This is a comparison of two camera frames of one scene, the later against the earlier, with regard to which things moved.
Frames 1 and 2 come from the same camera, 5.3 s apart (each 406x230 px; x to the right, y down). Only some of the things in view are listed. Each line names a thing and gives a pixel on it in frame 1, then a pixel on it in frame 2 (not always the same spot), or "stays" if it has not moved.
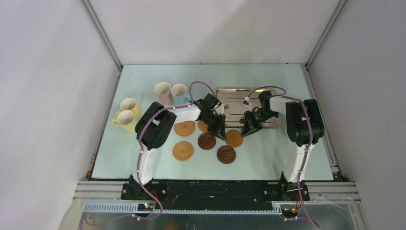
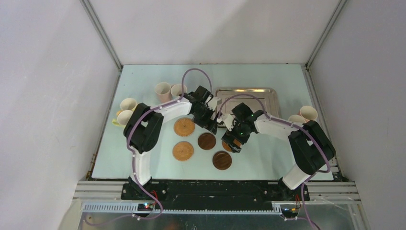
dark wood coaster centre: (207, 141) stays
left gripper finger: (220, 132) to (212, 126)
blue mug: (178, 92) stays
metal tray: (234, 97) stays
